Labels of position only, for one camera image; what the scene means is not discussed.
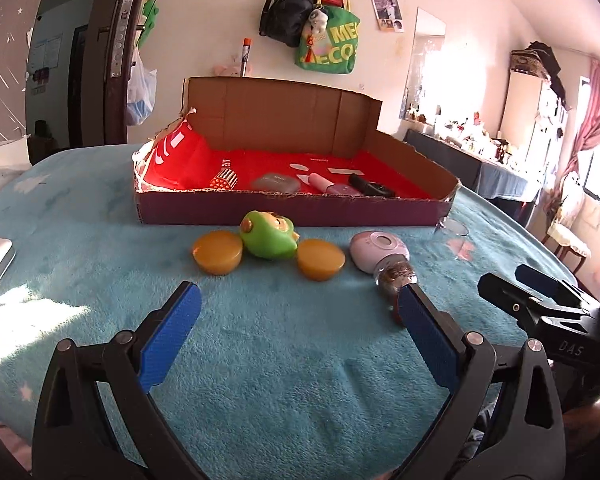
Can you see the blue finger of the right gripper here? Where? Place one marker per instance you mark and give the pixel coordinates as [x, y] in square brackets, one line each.
[520, 304]
[561, 292]

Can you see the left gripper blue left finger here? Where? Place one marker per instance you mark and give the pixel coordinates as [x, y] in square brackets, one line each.
[73, 437]

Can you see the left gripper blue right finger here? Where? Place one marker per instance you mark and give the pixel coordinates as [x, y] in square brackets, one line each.
[502, 418]

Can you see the clear glass cup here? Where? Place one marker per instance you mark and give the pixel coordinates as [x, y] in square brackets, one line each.
[451, 237]

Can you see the dark red glitter bottle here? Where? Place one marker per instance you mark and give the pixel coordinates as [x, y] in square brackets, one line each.
[391, 274]

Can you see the lilac round compact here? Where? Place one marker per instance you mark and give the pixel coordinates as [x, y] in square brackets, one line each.
[368, 248]

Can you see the black nail polish bottle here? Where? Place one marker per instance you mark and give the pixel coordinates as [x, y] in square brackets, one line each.
[369, 188]

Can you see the amber round jar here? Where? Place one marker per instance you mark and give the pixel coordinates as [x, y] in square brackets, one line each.
[319, 260]
[218, 252]

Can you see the purple nail polish bottle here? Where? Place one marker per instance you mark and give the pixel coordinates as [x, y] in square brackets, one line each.
[328, 187]

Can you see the green yellow toy figure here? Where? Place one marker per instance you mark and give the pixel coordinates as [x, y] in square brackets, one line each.
[268, 235]

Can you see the brown earbuds case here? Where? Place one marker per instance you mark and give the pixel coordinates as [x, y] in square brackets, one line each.
[276, 183]

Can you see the wooden chair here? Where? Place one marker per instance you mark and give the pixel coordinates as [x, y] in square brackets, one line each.
[573, 224]

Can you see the dark side table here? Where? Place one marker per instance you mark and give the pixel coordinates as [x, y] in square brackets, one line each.
[488, 179]

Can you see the white wardrobe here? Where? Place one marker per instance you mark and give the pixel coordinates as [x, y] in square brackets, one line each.
[532, 123]

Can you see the pink curtain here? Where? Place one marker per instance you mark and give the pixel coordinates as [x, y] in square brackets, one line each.
[588, 137]

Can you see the teal fleece blanket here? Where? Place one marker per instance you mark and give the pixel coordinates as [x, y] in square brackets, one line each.
[280, 378]

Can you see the green tote bag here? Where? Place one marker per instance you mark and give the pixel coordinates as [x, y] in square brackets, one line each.
[333, 51]

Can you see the red lined cardboard box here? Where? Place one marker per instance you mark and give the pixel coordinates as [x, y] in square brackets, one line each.
[287, 127]

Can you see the white plastic bag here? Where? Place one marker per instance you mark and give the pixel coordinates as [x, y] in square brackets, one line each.
[141, 96]

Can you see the black backpack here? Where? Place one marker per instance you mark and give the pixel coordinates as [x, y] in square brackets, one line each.
[283, 20]

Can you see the orange capped tube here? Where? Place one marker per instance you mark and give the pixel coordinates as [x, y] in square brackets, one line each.
[244, 57]

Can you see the dark wooden door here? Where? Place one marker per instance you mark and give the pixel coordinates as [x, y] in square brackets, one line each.
[78, 69]

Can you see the green plush hanger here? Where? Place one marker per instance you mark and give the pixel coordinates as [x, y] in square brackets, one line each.
[149, 12]

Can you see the wall mirror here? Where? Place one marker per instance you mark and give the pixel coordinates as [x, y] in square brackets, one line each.
[422, 91]

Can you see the photo on wall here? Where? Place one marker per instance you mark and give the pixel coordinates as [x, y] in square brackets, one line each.
[388, 15]

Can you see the white plush keychain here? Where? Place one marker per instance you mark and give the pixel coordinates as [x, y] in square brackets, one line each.
[318, 20]

